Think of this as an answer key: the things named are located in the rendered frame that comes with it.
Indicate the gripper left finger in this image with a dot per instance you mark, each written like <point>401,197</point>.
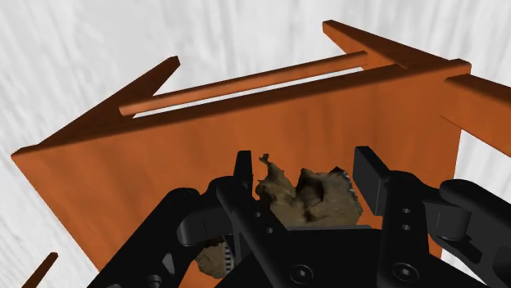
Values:
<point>159,239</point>

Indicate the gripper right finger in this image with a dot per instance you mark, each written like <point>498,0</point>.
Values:
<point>403,191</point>

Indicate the brown lumpy figure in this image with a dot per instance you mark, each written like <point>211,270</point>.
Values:
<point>323,199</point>

